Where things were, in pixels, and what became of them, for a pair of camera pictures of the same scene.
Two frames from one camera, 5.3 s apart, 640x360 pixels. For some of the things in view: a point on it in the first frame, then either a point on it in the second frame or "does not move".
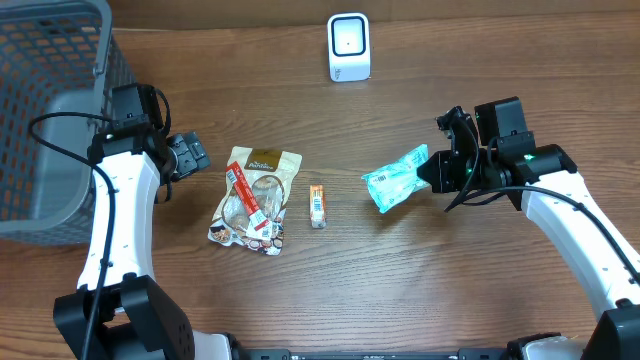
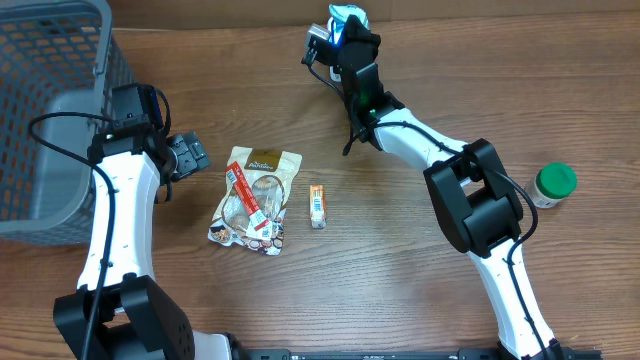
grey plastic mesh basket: [55, 55] does not move
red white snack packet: [251, 210] does not move
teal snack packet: [393, 184] -> [339, 14]
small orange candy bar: [317, 205] does not move
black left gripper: [189, 154] does not move
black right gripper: [439, 170] -> [356, 36]
